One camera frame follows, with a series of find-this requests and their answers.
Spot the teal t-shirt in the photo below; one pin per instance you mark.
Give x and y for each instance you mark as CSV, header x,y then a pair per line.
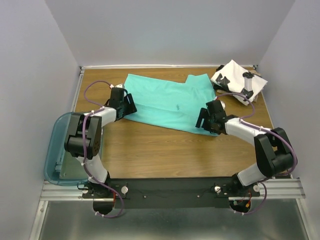
x,y
170,104

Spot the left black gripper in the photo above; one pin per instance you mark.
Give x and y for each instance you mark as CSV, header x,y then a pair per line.
x,y
131,108

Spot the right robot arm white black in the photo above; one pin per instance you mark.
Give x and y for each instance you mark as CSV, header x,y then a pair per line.
x,y
273,151

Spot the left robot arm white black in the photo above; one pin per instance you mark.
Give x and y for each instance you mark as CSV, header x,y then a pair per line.
x,y
84,132

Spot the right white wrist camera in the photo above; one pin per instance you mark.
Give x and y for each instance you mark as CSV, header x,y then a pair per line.
x,y
222,104

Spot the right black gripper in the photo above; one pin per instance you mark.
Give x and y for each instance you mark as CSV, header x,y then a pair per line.
x,y
203,114

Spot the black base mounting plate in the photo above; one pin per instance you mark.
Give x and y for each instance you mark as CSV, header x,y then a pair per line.
x,y
166,193

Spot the white black folded t-shirt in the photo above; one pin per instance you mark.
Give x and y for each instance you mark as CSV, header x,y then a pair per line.
x,y
233,78

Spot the clear blue plastic bin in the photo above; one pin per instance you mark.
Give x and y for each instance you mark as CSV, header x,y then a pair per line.
x,y
60,167

